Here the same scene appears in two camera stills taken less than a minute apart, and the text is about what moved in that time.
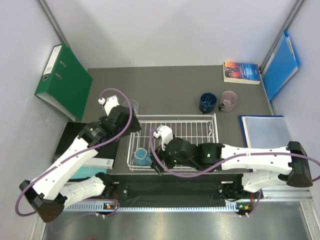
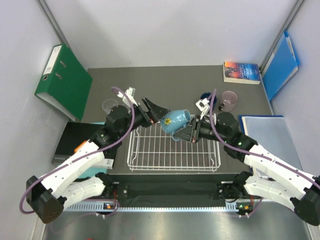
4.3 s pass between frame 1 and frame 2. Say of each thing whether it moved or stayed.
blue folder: stayed
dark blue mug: stayed
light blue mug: moved
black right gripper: moved
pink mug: stayed
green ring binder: stayed
